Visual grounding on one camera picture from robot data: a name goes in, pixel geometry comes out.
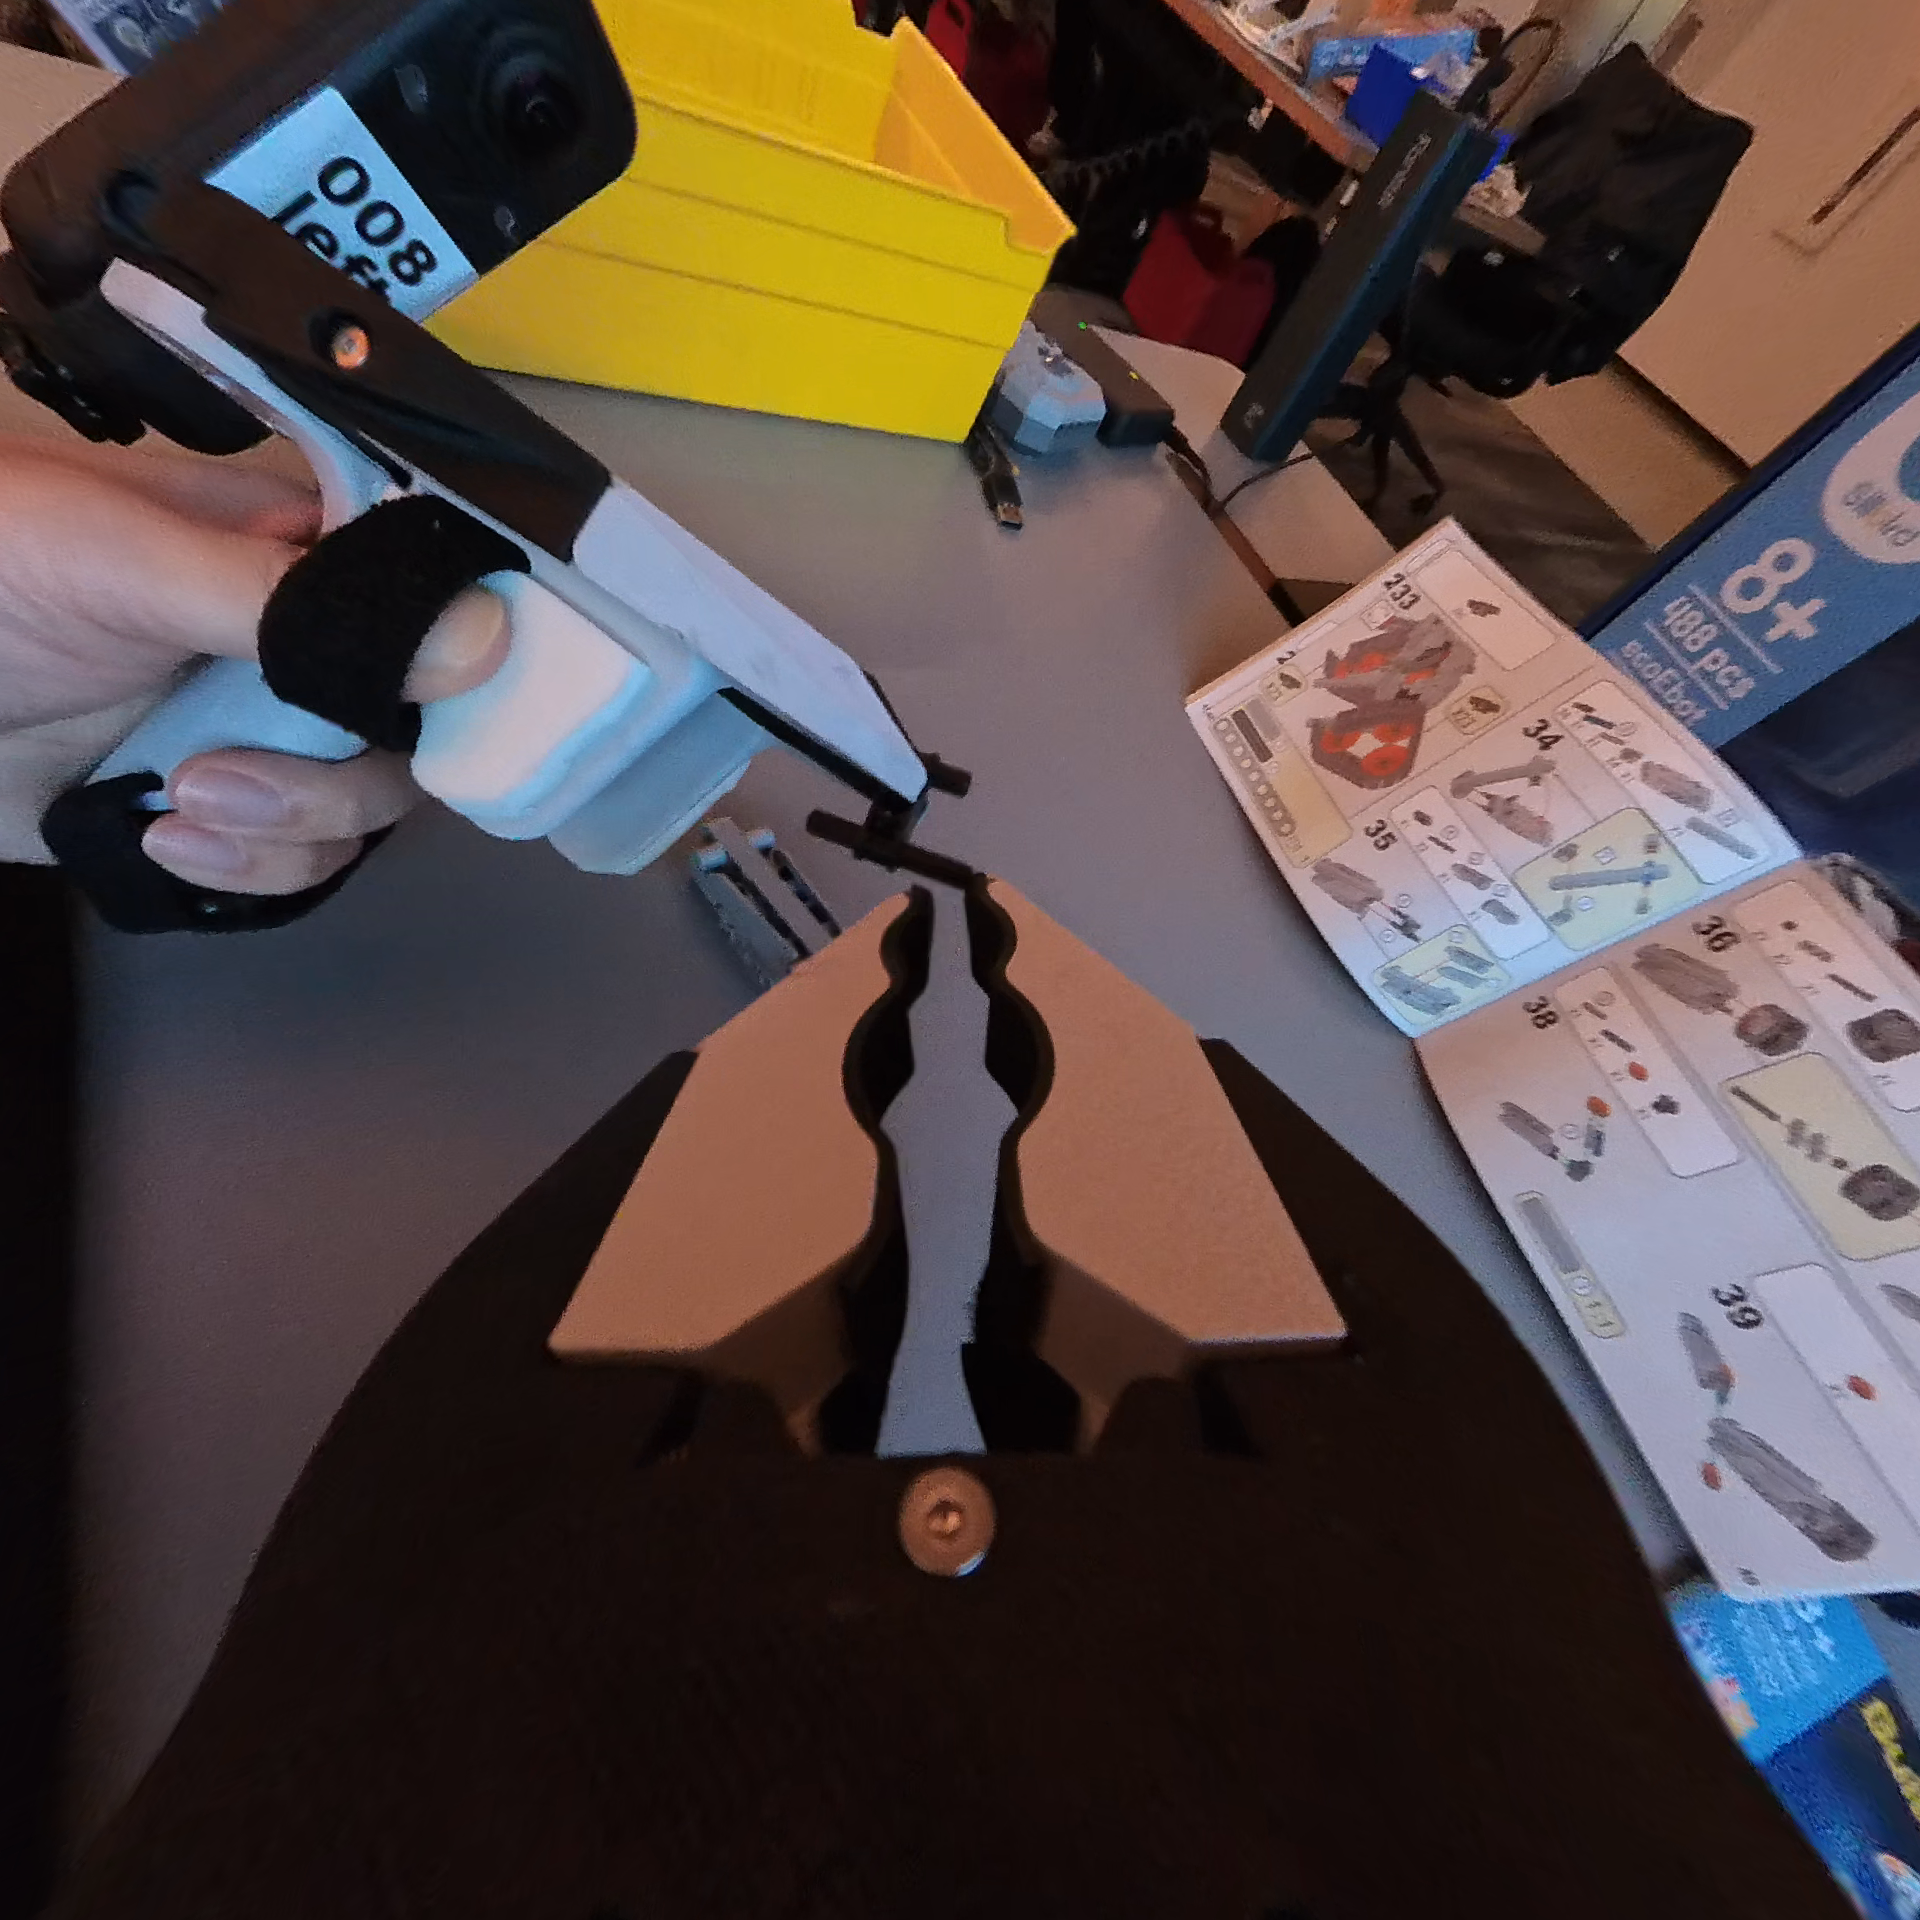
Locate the small blue box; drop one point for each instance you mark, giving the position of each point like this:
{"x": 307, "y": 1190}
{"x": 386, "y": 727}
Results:
{"x": 1394, "y": 77}

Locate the red bag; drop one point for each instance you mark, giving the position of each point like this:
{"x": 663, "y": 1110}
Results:
{"x": 1201, "y": 285}

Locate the black toy cross pin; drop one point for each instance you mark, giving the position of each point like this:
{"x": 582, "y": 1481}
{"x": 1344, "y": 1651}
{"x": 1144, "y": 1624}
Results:
{"x": 930, "y": 781}

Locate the grey toy brick beam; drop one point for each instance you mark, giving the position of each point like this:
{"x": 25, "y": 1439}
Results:
{"x": 763, "y": 901}

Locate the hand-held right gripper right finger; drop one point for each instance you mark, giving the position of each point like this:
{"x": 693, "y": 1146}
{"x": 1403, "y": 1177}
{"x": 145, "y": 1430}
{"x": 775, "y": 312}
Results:
{"x": 1154, "y": 1185}

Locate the cluttered wooden table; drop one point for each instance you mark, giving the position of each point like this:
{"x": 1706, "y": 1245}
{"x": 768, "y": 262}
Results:
{"x": 1289, "y": 106}

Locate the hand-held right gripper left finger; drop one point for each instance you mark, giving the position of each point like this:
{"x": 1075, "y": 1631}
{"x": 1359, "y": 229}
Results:
{"x": 750, "y": 1185}

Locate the black toy axle rod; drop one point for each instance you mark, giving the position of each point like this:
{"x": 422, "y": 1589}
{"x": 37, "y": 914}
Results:
{"x": 901, "y": 854}

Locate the black office chair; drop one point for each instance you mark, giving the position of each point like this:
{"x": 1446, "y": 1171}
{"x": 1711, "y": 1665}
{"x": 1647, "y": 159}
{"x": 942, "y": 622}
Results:
{"x": 1621, "y": 194}

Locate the large blue toy box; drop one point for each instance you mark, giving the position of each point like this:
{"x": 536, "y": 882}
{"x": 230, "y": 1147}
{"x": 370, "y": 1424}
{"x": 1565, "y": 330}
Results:
{"x": 1770, "y": 586}

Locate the grey toy motor block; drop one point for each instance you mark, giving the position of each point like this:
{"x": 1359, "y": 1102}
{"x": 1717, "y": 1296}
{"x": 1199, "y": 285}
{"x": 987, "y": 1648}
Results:
{"x": 1042, "y": 389}

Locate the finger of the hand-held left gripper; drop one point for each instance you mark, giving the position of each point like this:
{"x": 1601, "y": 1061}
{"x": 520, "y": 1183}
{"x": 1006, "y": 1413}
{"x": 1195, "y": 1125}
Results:
{"x": 750, "y": 645}

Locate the blue printed toy box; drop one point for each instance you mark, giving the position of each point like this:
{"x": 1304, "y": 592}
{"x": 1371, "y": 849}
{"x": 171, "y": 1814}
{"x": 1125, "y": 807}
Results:
{"x": 1799, "y": 1695}

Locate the grey desk with wooden edge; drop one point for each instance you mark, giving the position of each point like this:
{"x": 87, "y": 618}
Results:
{"x": 1289, "y": 511}

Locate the person's left hand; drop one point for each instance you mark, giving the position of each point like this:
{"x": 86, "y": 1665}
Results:
{"x": 120, "y": 586}

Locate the black power adapter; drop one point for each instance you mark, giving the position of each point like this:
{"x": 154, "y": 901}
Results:
{"x": 1128, "y": 393}

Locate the yellow plastic storage bin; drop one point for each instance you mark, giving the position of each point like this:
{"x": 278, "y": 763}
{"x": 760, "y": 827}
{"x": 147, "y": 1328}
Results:
{"x": 779, "y": 255}

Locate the open building instruction booklet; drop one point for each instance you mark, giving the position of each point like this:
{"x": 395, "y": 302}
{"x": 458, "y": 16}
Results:
{"x": 1575, "y": 961}

